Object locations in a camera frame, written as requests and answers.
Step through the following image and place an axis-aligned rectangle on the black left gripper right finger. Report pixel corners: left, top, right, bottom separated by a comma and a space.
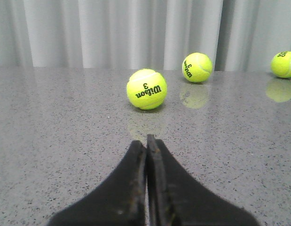
147, 135, 259, 226

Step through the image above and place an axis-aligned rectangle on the grey pleated curtain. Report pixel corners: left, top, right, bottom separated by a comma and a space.
0, 0, 291, 71

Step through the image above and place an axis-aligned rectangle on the middle yellow Wilson tennis ball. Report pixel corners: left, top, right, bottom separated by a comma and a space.
181, 53, 213, 83

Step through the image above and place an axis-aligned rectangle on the near yellow Wilson tennis ball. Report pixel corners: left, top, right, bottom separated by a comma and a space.
126, 69, 167, 110

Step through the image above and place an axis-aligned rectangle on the yellow wilson tennis ball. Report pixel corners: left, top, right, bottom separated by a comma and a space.
126, 69, 167, 110
181, 53, 213, 83

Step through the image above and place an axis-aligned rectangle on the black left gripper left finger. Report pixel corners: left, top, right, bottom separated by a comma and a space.
48, 141, 146, 226

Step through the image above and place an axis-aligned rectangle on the yellow Roland Garros tennis ball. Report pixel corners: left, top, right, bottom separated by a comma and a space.
271, 51, 291, 78

